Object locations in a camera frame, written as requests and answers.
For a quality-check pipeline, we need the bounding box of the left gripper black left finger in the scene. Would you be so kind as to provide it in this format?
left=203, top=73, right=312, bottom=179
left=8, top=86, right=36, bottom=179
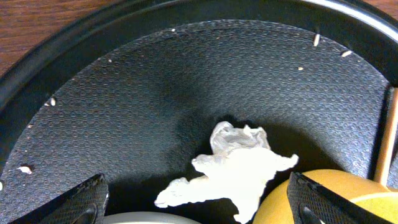
left=12, top=173, right=109, bottom=224

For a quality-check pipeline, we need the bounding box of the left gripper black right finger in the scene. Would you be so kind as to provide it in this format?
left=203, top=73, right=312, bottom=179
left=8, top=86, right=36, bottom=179
left=287, top=172, right=391, bottom=224

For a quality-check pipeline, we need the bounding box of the small white tissue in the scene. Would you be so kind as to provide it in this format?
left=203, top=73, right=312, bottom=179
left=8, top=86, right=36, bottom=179
left=154, top=121, right=299, bottom=223

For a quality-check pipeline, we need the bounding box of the grey plate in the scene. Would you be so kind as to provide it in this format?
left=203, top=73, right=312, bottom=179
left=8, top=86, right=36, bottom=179
left=103, top=212, right=200, bottom=224

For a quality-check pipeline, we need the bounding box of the yellow-green bowl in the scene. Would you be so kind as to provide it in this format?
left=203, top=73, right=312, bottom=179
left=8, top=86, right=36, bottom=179
left=253, top=169, right=397, bottom=223

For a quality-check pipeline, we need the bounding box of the wooden chopstick left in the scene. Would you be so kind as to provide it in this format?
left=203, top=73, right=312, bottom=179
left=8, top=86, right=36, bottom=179
left=374, top=88, right=397, bottom=186

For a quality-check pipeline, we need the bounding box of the round black serving tray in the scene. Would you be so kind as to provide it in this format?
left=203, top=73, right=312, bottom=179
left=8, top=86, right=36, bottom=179
left=1, top=1, right=397, bottom=223

